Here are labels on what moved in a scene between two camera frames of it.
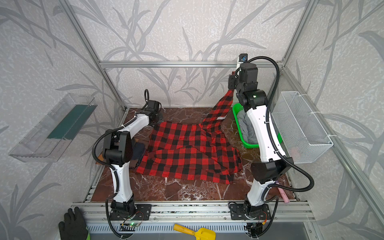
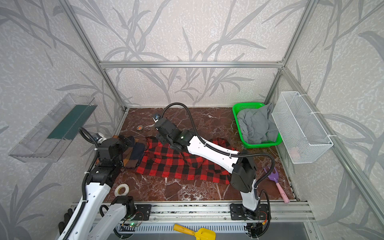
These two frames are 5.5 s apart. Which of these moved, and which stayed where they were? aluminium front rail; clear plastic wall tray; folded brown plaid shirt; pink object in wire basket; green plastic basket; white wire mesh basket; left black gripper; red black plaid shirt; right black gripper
Moved: left black gripper; red black plaid shirt; right black gripper
Stayed: folded brown plaid shirt; pink object in wire basket; clear plastic wall tray; white wire mesh basket; green plastic basket; aluminium front rail
